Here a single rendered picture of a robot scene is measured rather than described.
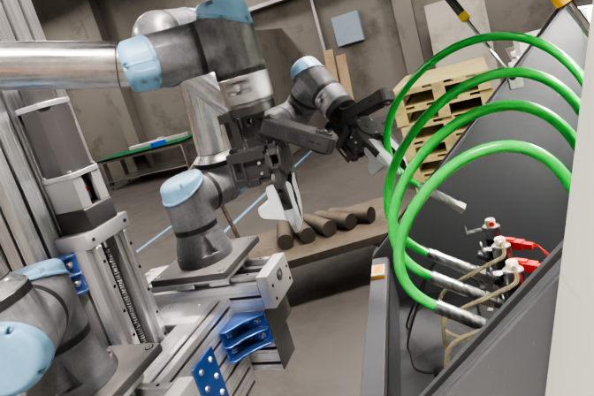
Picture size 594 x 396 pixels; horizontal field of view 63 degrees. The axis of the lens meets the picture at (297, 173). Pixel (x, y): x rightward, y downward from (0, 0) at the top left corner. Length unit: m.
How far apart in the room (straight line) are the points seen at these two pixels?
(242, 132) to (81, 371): 0.49
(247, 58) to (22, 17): 0.68
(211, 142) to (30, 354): 0.75
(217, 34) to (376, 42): 8.19
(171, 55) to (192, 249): 0.69
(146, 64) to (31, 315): 0.38
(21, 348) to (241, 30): 0.51
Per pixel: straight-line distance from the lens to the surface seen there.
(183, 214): 1.26
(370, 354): 0.91
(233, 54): 0.70
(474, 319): 0.68
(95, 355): 0.95
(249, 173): 0.72
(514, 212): 1.23
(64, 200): 1.13
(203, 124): 1.32
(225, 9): 0.70
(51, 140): 1.10
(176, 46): 0.69
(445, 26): 8.37
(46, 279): 0.90
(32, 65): 0.84
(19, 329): 0.76
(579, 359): 0.51
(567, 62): 0.87
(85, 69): 0.83
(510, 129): 1.17
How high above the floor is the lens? 1.47
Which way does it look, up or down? 13 degrees down
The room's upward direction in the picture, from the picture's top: 16 degrees counter-clockwise
